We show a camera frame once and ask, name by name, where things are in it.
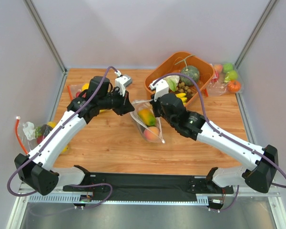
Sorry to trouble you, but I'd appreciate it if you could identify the polka dot zip bag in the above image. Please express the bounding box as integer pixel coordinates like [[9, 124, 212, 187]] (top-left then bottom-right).
[[130, 100, 165, 144]]

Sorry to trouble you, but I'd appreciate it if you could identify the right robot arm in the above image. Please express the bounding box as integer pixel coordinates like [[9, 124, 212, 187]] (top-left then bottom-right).
[[150, 93, 278, 193]]

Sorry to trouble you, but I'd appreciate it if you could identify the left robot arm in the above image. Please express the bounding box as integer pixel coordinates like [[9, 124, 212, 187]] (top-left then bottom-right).
[[14, 75, 134, 196]]

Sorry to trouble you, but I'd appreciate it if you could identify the fake mango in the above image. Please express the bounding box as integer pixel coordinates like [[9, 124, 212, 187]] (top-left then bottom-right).
[[138, 109, 156, 126]]

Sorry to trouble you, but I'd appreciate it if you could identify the fake banana bunch in basin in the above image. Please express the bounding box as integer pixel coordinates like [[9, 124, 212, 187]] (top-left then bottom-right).
[[175, 93, 187, 104]]

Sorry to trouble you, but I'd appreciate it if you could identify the fake longan cluster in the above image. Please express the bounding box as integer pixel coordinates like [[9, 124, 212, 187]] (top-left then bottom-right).
[[176, 82, 195, 98]]

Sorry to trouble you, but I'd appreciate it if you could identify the fake cauliflower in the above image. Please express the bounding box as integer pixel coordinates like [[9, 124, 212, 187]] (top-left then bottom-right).
[[164, 75, 180, 92]]

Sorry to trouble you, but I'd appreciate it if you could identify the fake peach in bag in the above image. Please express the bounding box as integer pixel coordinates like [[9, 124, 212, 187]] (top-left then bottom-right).
[[143, 126, 160, 142]]

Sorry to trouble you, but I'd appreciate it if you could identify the fake yellow pepper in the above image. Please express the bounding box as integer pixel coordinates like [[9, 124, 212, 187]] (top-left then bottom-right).
[[82, 83, 89, 91]]

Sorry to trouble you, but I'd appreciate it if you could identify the fake green pumpkin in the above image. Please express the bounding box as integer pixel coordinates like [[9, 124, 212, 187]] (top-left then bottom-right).
[[180, 65, 200, 86]]

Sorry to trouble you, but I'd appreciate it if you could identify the zip bag with bananas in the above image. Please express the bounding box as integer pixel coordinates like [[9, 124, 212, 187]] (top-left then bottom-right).
[[67, 83, 84, 100]]

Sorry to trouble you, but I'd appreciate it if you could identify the fake pink peach back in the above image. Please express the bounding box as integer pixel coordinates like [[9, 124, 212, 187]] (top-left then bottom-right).
[[214, 64, 223, 73]]

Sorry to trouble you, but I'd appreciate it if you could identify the zip bag with pumpkin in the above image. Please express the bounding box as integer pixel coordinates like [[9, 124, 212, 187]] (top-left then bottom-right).
[[205, 62, 244, 96]]

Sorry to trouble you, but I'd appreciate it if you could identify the fake small orange pumpkin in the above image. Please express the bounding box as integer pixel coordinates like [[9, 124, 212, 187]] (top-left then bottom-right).
[[227, 80, 242, 93]]

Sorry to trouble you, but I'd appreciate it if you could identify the fake green bumpy fruit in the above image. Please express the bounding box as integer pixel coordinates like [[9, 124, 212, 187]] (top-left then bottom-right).
[[223, 63, 234, 73]]

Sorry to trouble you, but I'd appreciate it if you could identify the fake green apple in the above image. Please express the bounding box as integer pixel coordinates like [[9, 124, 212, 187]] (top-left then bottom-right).
[[225, 70, 238, 82]]

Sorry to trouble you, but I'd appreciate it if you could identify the zip bag at left edge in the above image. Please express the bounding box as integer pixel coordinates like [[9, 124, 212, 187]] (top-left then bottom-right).
[[15, 116, 57, 155]]

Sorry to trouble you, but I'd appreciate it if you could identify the orange plastic basin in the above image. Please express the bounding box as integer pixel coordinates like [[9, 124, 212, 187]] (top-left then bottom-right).
[[144, 52, 215, 108]]

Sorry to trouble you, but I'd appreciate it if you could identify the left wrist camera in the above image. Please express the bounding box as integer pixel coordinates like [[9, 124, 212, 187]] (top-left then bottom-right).
[[115, 75, 133, 96]]

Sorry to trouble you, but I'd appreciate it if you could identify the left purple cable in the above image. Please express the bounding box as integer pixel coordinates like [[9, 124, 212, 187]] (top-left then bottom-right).
[[6, 66, 122, 198]]

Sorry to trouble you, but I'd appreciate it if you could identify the purple cable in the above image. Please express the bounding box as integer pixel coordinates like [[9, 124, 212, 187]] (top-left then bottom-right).
[[152, 73, 286, 189], [6, 66, 122, 198]]

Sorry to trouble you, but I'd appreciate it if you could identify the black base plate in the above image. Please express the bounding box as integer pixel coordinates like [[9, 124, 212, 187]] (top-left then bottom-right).
[[61, 171, 234, 203]]

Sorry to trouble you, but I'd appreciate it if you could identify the aluminium rail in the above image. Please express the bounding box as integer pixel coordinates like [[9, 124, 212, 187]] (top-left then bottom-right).
[[18, 186, 281, 208]]

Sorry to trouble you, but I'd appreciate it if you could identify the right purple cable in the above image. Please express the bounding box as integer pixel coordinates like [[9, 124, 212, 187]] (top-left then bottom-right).
[[152, 73, 286, 189]]

